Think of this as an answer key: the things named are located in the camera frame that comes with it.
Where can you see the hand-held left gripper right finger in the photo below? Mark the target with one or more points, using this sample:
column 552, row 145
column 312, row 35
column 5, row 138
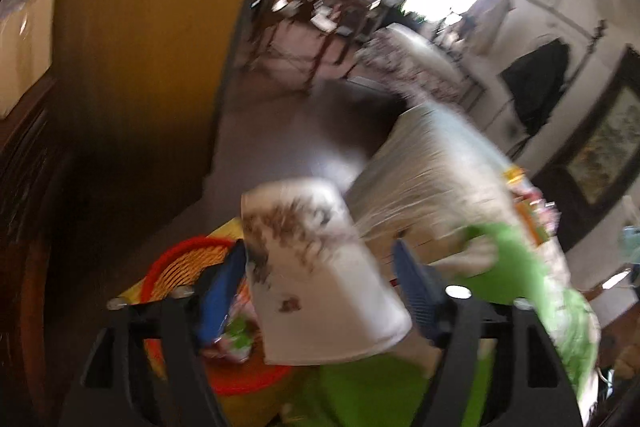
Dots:
column 420, row 297

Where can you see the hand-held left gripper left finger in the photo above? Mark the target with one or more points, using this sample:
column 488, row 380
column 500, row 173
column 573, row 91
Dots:
column 220, row 302

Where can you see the green snack bag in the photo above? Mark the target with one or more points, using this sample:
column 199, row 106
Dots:
column 239, row 333

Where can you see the red wicker basket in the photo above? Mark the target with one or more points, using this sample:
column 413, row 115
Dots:
column 175, row 267

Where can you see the white paper cup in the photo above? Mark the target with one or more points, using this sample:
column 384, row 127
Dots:
column 320, row 287

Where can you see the orange snack packet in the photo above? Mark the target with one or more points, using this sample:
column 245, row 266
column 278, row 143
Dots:
column 532, row 222

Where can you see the yellow mesh ball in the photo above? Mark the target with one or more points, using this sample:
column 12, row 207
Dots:
column 515, row 176

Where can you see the folded floral quilt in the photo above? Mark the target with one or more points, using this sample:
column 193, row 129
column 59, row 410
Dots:
column 415, row 72

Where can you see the dark framed painting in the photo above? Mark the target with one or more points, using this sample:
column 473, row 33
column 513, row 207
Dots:
column 605, row 142

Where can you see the black coat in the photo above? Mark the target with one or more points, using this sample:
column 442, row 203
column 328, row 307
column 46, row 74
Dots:
column 537, row 82

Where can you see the white pillow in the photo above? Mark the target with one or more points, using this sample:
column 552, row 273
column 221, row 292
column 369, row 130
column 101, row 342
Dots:
column 417, row 39

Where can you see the wooden cabinet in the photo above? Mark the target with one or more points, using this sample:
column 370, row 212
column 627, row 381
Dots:
column 150, row 32

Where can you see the beige hanging garment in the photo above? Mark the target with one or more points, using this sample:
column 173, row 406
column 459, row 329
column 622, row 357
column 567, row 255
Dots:
column 495, row 2

